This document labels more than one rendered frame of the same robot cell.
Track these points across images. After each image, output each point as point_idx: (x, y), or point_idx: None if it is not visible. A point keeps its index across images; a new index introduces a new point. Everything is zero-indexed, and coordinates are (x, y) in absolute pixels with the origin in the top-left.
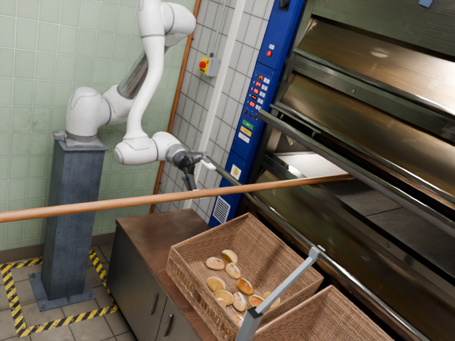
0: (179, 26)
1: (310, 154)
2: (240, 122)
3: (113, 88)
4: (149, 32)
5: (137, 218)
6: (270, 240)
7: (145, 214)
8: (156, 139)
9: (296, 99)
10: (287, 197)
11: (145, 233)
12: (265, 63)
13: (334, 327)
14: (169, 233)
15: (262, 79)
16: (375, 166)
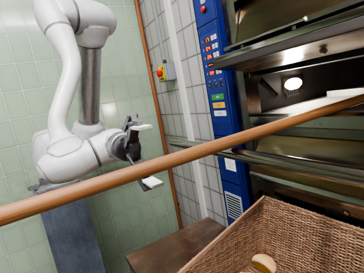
0: (88, 14)
1: (306, 102)
2: (210, 100)
3: (75, 121)
4: (46, 23)
5: (148, 247)
6: (309, 222)
7: (157, 240)
8: (92, 137)
9: (253, 26)
10: (303, 152)
11: (156, 262)
12: (205, 21)
13: None
14: (184, 253)
15: (209, 40)
16: None
